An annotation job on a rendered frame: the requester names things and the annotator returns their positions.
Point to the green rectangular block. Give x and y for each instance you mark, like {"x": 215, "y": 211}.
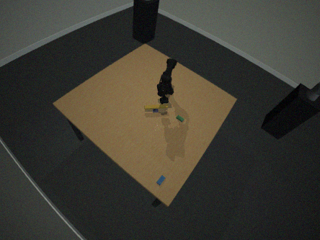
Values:
{"x": 179, "y": 118}

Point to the yellow bar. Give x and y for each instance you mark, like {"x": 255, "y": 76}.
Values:
{"x": 148, "y": 107}

